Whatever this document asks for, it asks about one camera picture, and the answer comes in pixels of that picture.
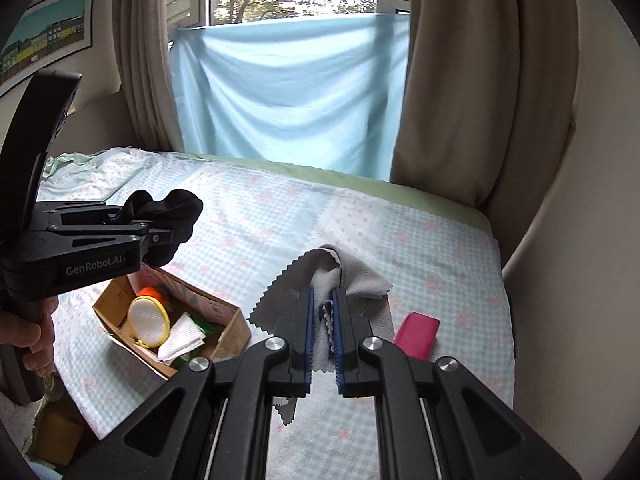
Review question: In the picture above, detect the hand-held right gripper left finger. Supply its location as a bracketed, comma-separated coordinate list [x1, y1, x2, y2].
[65, 287, 316, 480]

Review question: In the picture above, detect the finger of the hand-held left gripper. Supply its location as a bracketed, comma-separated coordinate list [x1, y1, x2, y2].
[34, 201, 151, 231]
[47, 229, 175, 262]

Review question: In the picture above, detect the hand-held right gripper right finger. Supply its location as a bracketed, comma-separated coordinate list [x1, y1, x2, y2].
[332, 287, 583, 480]

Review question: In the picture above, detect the grey microfibre cloth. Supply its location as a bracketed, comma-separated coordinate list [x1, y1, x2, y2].
[248, 244, 394, 427]

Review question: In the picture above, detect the black sock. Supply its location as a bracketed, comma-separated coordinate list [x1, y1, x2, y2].
[122, 188, 205, 269]

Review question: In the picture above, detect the cardboard box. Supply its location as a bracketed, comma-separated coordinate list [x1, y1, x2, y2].
[92, 262, 251, 380]

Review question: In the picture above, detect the yellow round mesh puff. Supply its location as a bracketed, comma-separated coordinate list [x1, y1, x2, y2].
[126, 296, 171, 350]

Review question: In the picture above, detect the green snack packet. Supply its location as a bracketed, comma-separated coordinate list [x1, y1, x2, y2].
[172, 315, 227, 363]

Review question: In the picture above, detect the white waffle cloth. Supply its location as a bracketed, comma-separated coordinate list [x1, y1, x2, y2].
[158, 312, 207, 365]

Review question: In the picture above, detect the person's left hand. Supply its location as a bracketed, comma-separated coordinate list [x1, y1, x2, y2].
[0, 296, 59, 379]

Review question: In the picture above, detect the beige headboard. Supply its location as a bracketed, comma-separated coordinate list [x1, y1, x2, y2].
[44, 91, 139, 162]

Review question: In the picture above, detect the pink case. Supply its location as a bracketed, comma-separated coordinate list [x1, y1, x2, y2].
[394, 311, 441, 361]

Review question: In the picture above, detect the beige curtain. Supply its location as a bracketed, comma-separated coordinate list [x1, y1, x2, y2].
[112, 0, 202, 154]
[389, 0, 582, 209]

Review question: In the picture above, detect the green bed sheet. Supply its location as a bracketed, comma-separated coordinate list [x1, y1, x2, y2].
[175, 152, 494, 232]

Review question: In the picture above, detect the brown cardboard carton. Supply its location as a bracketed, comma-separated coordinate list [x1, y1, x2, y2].
[30, 400, 87, 467]

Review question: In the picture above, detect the light blue hanging cloth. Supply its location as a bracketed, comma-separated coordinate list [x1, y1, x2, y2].
[169, 12, 411, 181]

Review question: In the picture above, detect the wall poster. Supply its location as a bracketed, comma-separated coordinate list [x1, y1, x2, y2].
[0, 0, 96, 99]

